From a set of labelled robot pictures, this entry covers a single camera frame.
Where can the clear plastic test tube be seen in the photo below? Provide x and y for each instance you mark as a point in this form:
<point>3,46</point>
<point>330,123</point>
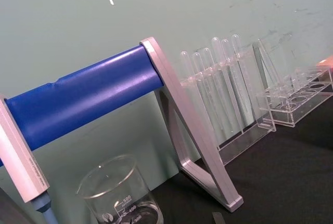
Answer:
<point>236,44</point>
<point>227,50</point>
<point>198,65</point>
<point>209,60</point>
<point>218,50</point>
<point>187,68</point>

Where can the silver pipette stand blue bar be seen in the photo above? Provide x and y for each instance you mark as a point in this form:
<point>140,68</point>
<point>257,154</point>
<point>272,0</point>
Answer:
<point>86,96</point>

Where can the clear acrylic tube rack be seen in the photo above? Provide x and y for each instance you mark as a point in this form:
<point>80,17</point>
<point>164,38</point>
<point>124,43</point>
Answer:
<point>242,143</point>

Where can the clear glass beaker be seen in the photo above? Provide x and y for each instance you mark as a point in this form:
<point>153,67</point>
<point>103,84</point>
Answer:
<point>117,198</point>

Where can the small dark grey flat piece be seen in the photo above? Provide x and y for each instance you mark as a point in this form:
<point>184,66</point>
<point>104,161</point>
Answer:
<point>219,218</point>

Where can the clear acrylic rack round holes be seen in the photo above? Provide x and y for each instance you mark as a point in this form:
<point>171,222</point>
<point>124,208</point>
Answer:
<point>299,104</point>

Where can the black table cloth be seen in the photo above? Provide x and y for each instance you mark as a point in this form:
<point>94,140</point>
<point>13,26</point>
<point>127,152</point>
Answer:
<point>286,177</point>

